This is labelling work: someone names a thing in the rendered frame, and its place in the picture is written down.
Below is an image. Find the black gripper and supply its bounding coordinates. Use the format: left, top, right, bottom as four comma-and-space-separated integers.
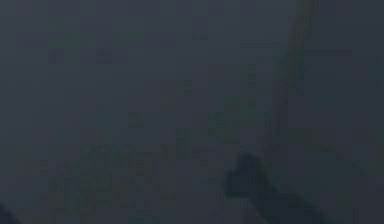
223, 166, 258, 200

